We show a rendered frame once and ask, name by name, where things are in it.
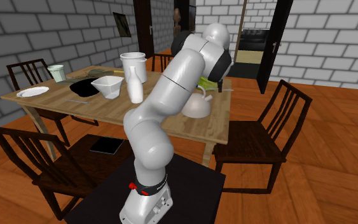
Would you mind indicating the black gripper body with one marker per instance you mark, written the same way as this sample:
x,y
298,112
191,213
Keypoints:
x,y
220,86

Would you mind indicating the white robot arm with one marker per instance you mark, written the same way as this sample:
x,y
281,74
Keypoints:
x,y
154,149

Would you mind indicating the green lettuce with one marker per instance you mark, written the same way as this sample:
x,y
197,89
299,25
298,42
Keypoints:
x,y
205,83

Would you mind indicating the white teapot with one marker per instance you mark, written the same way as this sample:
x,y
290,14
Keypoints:
x,y
197,107

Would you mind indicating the black oven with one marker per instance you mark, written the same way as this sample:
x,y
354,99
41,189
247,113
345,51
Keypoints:
x,y
253,40

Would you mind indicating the dark wooden chair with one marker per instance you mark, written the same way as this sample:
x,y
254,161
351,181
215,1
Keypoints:
x,y
73,169
247,141
161,56
44,116

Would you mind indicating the black door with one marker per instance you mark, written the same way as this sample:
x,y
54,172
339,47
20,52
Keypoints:
x,y
274,40

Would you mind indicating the brown wooden figure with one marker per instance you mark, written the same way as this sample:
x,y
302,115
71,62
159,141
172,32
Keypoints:
x,y
176,21

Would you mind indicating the white bottle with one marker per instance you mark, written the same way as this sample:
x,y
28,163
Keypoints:
x,y
135,88

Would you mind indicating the large white pot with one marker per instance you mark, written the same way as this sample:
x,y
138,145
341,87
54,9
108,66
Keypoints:
x,y
133,59

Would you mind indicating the dark brown door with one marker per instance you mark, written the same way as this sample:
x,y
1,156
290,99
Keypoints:
x,y
143,26

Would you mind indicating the black robot stand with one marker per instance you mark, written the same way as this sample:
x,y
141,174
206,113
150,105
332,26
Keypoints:
x,y
194,192

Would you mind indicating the white square bowl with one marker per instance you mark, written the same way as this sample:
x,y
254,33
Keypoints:
x,y
109,86

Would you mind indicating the wooden dining table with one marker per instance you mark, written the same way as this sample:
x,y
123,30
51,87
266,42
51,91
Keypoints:
x,y
104,109

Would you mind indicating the olive green flat utensil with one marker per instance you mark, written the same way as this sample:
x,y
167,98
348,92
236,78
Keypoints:
x,y
99,73

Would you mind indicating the black tablet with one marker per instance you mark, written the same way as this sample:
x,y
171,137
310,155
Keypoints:
x,y
107,145

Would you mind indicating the black bowl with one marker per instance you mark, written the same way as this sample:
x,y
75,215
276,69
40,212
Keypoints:
x,y
84,87

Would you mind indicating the grey knife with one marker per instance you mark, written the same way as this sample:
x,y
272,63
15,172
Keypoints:
x,y
74,101

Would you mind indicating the pale green cup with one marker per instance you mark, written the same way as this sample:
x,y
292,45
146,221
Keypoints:
x,y
57,74

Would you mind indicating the white plate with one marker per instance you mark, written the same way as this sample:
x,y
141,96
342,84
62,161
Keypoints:
x,y
32,91

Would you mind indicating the dark wall picture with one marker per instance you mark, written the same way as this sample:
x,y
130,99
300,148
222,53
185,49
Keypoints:
x,y
122,24

